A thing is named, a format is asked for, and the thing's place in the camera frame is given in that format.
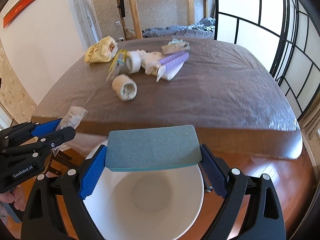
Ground clear plastic wrapper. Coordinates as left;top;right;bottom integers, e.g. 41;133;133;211
51;106;89;158

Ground green sponge block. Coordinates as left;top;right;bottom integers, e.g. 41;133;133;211
105;125;202;172

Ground yellow tissue pack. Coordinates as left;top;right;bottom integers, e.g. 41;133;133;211
84;36;118;63

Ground white cloth socks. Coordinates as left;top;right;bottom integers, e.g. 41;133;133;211
138;50;165;75

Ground white trash bin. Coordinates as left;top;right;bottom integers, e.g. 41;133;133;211
82;139;205;240

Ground person's left hand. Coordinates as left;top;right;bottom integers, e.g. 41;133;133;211
0;185;26;211

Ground beige rolled sock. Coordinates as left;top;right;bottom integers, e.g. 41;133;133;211
112;74;137;101

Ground clear yellow tube wrapper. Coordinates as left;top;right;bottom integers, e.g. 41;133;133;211
106;50;127;81

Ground white tape roll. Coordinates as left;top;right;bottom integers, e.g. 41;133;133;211
125;51;141;74

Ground white plastic tube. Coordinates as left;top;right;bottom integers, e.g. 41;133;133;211
156;63;184;82

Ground purple hair roller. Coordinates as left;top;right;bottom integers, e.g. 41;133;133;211
159;51;189;71

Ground blue face mask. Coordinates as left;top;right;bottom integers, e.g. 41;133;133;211
162;38;190;55

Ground blue grey blanket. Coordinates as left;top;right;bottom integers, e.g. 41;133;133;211
142;17;215;38

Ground black framed sliding screen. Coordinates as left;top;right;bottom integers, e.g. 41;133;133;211
215;0;319;120

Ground red white wall poster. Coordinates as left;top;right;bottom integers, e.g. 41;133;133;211
1;0;34;28

